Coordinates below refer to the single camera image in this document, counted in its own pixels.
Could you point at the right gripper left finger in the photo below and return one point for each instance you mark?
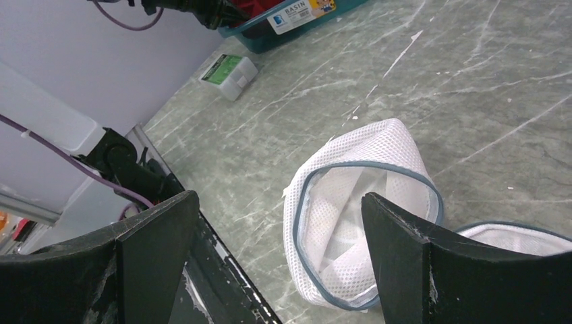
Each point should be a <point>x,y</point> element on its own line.
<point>126,272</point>

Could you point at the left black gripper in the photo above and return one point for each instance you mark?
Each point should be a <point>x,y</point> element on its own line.
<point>211,14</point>

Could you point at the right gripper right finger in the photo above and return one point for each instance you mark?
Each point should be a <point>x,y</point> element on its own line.
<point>488,272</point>

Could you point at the blue-trimmed white mesh laundry bag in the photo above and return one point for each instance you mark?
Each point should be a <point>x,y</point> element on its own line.
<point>324,236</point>

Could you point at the dark red bra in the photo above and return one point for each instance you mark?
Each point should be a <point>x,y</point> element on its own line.
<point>256,7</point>

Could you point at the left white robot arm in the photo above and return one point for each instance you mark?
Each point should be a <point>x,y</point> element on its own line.
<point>68,74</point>

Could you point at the green labelled small box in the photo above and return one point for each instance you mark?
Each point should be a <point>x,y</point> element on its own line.
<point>229,75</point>

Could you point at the teal plastic basin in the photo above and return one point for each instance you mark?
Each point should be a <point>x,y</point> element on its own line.
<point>285,22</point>

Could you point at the black base frame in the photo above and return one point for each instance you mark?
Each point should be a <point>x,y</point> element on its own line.
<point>214,288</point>

